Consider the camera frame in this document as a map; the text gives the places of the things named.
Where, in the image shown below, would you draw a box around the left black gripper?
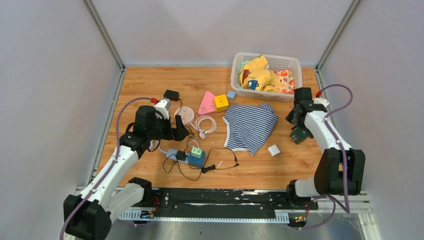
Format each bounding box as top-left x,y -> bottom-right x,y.
147,112 -> 189,142

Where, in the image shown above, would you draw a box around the black adapter with cable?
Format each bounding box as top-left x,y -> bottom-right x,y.
161,125 -> 243,182

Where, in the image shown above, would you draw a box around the light blue power strip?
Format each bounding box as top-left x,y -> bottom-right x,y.
166,148 -> 190,165

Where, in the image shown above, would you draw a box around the dark green cube charger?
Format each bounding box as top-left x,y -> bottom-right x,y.
290,126 -> 314,145

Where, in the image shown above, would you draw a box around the blue cube charger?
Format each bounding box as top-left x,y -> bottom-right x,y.
188,151 -> 206,169

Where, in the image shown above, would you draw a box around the pink triangular power strip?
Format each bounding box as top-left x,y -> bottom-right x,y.
197,91 -> 217,116

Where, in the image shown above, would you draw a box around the yellow power adapter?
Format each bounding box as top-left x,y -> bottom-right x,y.
214,94 -> 229,112

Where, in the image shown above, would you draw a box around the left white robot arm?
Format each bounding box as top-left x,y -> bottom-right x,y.
59,104 -> 189,240

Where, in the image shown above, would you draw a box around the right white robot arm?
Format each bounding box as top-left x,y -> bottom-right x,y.
285,87 -> 366,209

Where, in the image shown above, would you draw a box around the pink round power strip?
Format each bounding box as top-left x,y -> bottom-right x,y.
174,106 -> 195,126

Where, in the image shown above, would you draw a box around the black adapter at back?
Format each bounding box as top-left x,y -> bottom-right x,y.
163,89 -> 180,102

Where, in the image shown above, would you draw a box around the white cube charger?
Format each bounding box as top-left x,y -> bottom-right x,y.
267,144 -> 281,157

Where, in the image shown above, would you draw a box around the yellow clothes in basket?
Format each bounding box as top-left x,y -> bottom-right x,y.
236,55 -> 296,94

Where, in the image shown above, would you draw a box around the blue striped shirt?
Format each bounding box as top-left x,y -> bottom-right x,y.
222,103 -> 278,156

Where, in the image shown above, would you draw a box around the light blue small charger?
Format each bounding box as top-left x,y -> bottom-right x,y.
226,90 -> 237,101

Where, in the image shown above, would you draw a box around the pink coiled cable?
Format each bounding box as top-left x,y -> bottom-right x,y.
194,114 -> 218,140

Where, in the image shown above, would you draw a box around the light blue power cord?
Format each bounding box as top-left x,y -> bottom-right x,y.
148,139 -> 171,155

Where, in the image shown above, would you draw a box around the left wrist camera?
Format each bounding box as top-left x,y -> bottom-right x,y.
154,98 -> 172,120

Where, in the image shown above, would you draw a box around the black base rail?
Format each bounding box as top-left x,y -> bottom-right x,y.
124,188 -> 318,224

